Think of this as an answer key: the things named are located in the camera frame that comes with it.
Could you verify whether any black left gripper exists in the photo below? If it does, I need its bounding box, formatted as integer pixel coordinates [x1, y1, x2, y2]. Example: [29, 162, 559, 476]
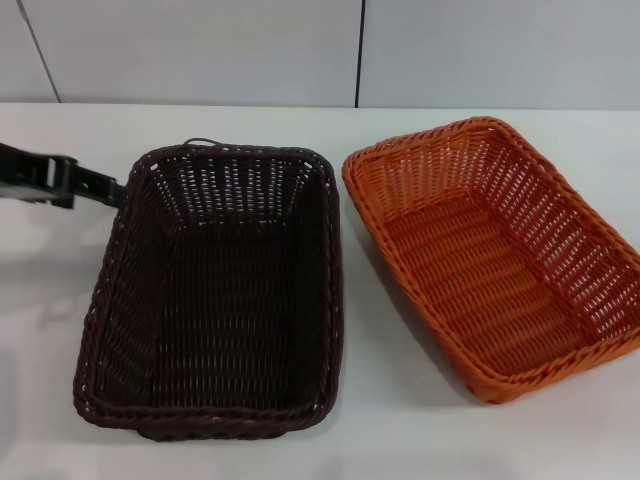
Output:
[0, 142, 128, 211]

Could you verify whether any dark brown wicker basket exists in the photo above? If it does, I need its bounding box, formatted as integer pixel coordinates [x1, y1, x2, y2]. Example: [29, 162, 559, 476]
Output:
[73, 137, 344, 444]

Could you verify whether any orange wicker basket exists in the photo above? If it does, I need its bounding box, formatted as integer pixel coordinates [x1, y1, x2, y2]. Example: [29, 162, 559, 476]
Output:
[341, 115, 640, 405]

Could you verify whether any black vertical wall strip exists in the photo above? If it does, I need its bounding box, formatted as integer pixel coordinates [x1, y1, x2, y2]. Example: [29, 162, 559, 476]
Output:
[353, 0, 367, 109]

